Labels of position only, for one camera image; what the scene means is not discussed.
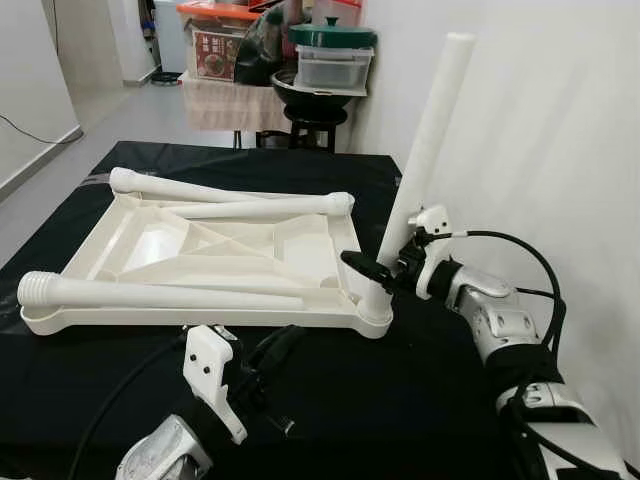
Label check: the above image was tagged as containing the orange lid storage box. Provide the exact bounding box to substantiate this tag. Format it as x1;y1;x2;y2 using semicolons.
177;0;263;83

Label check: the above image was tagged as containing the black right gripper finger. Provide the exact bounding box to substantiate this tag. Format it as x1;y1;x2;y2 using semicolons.
341;250;394;287

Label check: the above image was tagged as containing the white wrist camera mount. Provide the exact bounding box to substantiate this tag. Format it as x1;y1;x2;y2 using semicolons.
183;324;249;445
405;205;456;299

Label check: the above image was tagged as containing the black tablecloth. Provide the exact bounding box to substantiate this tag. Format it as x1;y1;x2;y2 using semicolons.
0;140;546;480

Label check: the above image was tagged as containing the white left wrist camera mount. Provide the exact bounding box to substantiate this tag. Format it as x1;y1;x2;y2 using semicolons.
183;324;249;445

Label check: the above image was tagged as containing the beige cloth covered side table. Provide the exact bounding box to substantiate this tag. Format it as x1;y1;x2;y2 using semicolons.
180;72;296;133

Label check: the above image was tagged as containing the white plastic children table top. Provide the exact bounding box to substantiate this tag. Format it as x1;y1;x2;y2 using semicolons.
20;190;394;339

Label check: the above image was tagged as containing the clear container green lid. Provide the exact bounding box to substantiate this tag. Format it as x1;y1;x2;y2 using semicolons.
290;17;379;96

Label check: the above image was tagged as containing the black round stool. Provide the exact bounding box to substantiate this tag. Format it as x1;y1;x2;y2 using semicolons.
285;105;351;153

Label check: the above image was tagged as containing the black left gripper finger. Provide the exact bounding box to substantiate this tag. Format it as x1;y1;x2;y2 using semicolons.
250;324;307;369

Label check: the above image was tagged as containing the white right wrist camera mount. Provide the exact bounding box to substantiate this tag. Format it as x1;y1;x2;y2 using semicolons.
405;205;456;299

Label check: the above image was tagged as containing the black bag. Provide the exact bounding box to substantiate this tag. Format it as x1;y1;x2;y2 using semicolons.
235;5;301;89

